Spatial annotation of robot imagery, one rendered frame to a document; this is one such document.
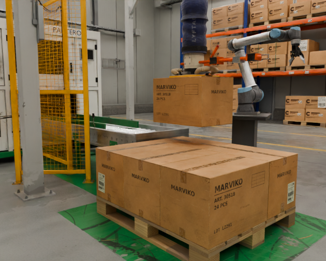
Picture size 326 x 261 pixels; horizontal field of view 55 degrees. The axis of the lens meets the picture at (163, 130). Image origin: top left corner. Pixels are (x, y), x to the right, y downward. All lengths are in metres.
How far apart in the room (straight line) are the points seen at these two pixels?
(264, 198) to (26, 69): 2.30
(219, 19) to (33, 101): 9.09
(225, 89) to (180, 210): 1.20
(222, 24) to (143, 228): 9.74
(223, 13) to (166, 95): 8.84
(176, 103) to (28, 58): 1.42
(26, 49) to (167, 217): 2.01
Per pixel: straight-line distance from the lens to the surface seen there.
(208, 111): 2.53
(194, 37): 2.76
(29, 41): 3.19
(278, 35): 3.38
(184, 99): 2.59
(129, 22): 6.40
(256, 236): 2.20
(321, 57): 9.86
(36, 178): 3.27
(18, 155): 3.71
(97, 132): 3.47
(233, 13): 11.23
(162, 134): 3.07
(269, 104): 11.72
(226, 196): 1.83
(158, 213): 2.05
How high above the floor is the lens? 0.99
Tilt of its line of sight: 7 degrees down
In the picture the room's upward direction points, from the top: straight up
